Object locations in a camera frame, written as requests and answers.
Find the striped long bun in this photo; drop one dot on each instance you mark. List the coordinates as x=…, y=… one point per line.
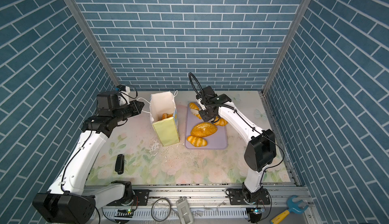
x=197, y=141

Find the small round striped bun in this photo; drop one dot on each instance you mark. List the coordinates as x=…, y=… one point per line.
x=166, y=116

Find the blue yellow toy wrench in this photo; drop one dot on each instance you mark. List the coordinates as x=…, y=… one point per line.
x=293, y=207

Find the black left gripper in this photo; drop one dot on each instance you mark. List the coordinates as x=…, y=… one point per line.
x=136, y=109

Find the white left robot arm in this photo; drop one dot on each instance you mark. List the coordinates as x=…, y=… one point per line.
x=65, y=201

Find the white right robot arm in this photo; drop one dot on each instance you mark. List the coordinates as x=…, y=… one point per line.
x=261, y=147

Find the black small remote box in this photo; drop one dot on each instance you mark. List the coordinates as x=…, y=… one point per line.
x=120, y=164

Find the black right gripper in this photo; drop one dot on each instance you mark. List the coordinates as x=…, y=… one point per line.
x=204, y=116

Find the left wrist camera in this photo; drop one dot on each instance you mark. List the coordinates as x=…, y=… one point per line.
x=123, y=88

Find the oval seeded loaf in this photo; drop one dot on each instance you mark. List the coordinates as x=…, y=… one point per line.
x=202, y=130

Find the white paper gift bag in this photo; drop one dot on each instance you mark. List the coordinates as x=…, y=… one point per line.
x=167, y=129

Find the braided ring bread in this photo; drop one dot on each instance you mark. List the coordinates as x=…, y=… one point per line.
x=220, y=121

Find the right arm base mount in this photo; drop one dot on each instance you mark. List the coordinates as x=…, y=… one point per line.
x=245, y=197

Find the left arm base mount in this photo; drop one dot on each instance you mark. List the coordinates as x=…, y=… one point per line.
x=138, y=197

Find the lavender plastic tray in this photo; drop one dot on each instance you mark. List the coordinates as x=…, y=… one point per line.
x=217, y=141

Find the grey handheld device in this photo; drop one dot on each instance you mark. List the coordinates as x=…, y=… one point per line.
x=184, y=212

